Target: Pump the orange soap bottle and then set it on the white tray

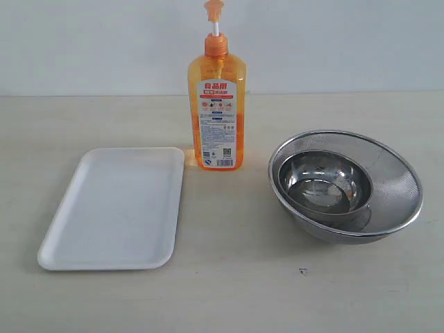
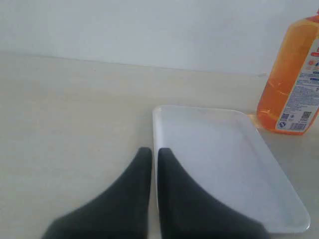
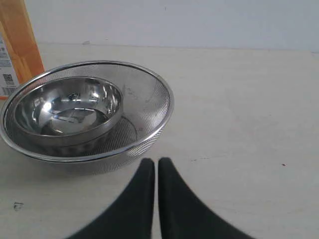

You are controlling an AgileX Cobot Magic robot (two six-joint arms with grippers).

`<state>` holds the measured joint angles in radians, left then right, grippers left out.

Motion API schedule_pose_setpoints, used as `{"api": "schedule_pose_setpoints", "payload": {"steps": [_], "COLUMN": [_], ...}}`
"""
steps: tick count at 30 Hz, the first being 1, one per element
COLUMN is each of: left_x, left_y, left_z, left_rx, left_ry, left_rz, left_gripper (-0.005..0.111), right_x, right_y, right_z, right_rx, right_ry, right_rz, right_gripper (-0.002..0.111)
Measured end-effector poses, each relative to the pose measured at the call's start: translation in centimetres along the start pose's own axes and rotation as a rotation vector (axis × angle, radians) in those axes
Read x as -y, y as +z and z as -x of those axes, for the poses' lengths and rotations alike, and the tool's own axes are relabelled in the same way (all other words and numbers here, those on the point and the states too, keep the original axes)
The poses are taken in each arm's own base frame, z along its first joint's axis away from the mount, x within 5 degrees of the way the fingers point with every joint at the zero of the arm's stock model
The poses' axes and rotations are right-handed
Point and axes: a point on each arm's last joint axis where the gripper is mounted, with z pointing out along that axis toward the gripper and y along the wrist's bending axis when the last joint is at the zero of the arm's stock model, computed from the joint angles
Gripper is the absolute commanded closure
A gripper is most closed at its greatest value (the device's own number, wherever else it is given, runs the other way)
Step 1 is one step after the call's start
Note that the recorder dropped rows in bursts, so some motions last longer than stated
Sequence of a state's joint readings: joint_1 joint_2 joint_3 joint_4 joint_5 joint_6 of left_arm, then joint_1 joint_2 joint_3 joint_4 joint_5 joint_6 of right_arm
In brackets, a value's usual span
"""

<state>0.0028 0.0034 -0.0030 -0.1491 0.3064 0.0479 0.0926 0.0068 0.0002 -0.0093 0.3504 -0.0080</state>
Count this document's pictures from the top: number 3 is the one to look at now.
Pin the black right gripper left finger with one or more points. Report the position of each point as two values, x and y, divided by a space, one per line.
130 216

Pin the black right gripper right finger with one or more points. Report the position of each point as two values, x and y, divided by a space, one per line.
183 215

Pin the orange pump soap bottle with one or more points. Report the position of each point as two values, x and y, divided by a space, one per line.
20 59

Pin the small stainless steel bowl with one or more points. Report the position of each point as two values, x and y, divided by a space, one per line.
69 116

